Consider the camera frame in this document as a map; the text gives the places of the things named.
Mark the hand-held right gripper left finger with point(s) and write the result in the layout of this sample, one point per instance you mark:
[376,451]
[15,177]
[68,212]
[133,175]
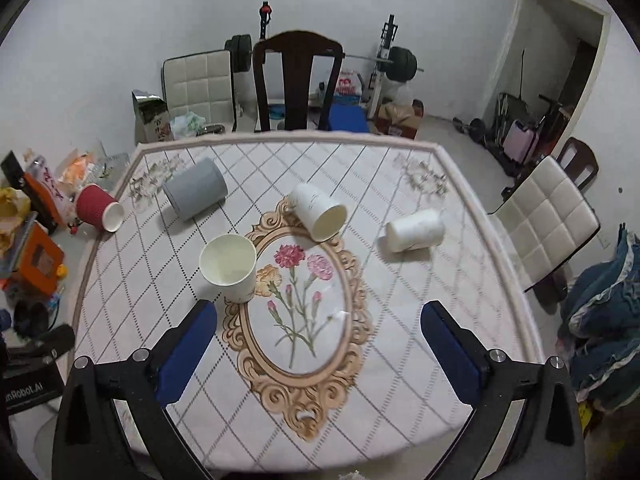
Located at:
[186,355]

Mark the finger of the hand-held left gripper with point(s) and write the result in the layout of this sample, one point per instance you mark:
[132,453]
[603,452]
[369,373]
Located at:
[52,338]

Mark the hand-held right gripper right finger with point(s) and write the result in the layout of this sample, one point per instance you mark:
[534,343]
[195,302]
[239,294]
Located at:
[450,355]

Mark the white marbled paper cup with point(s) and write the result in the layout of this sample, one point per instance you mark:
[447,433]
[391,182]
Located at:
[415,231]
[316,210]

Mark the red ribbed paper cup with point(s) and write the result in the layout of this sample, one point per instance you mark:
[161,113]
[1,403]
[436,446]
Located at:
[95,206]

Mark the grey paper cup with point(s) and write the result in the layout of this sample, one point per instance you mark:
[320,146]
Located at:
[195,187]

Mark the plain white paper cup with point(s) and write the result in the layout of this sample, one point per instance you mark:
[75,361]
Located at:
[227,267]

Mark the black round object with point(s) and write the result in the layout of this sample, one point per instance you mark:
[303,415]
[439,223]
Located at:
[31,317]

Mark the floral printed tablecloth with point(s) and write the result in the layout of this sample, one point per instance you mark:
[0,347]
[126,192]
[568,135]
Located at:
[400,320]

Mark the orange box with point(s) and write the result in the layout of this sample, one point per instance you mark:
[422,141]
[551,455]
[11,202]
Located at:
[35,260]

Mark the yellow plastic bag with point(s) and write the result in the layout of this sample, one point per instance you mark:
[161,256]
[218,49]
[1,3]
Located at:
[12,205]

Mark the red flat packet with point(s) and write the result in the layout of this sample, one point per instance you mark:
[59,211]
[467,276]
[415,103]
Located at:
[47,192]

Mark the blue denim cloth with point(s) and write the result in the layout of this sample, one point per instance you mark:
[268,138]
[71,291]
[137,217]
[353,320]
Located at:
[605,320]

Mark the cream padded chair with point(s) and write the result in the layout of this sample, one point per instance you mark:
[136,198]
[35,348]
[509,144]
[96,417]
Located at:
[197,82]
[545,215]

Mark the orange snack bag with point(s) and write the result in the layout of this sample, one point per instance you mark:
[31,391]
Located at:
[77,170]

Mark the pink suitcase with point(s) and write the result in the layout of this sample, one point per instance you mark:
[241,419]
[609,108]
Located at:
[520,142]

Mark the black dumbbell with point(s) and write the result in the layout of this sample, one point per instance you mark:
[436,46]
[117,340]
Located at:
[467,126]

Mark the white and green plastic bag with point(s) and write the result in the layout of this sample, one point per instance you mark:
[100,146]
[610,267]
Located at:
[186,125]

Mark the dark wooden chair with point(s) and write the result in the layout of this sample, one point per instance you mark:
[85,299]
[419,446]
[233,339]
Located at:
[295,85]
[582,160]

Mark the brown cardboard box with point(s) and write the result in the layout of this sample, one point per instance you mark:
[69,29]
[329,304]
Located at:
[400,120]

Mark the black folded cart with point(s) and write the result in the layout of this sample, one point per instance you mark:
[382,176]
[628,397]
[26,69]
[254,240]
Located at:
[511,115]

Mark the blue weight bench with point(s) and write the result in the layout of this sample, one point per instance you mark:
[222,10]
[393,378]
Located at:
[348,117]

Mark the red and white plastic bag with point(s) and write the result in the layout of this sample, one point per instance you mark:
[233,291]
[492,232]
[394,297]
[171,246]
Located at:
[348,84]

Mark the black barbell with plates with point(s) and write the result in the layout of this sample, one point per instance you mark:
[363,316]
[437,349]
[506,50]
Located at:
[402,64]

